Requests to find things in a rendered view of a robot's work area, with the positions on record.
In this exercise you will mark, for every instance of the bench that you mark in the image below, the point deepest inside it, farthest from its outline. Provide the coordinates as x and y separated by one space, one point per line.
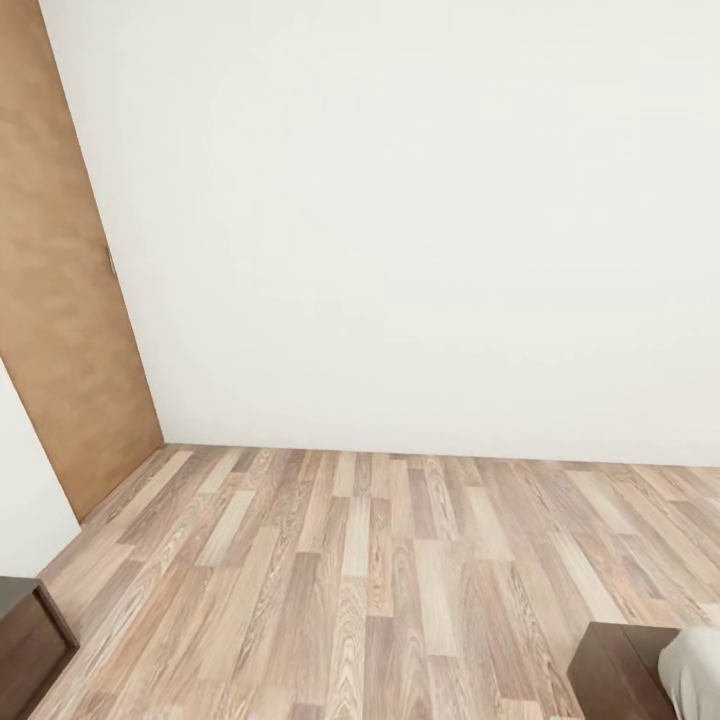
36 644

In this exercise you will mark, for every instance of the bed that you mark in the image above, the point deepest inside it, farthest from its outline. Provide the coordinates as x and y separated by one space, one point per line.
633 672

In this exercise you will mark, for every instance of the sliding door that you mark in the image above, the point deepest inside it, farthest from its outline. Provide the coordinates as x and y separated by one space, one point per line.
66 339

